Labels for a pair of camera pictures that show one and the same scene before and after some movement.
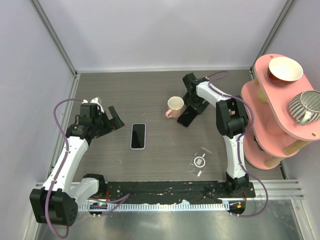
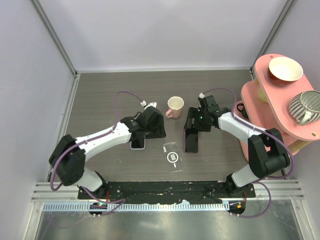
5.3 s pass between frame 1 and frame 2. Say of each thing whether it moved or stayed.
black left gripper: moved
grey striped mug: stayed
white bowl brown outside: stayed
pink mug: stayed
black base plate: stayed
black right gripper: moved
